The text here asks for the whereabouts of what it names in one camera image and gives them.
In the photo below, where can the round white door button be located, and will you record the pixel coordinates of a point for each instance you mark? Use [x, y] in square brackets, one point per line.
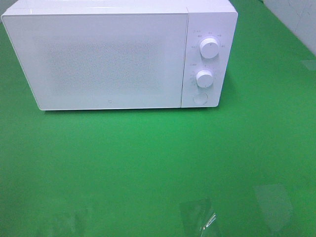
[200, 98]

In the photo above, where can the white microwave door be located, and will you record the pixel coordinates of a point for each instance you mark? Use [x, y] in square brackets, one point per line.
[83, 62]

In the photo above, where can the white microwave oven body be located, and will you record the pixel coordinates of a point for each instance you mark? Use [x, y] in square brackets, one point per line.
[216, 18]

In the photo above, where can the clear tape patch centre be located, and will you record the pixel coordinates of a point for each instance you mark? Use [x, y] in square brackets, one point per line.
[198, 218]

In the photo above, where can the white microwave knob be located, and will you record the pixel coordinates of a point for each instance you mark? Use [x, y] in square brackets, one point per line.
[209, 47]
[204, 79]

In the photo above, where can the clear tape patch far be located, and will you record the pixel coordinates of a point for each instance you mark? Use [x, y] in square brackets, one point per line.
[309, 64]

